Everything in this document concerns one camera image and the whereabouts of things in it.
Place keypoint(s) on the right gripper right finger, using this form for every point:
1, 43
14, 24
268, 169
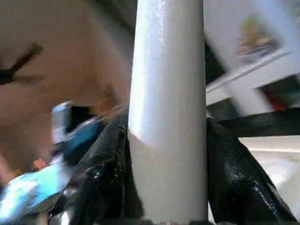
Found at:
241, 182

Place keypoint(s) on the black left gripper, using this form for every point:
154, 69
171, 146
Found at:
86, 136

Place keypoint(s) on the white plastic table leg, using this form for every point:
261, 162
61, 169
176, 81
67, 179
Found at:
168, 93

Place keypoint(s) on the black spoked object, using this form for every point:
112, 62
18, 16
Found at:
4, 72

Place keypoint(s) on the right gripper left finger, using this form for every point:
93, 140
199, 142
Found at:
98, 178

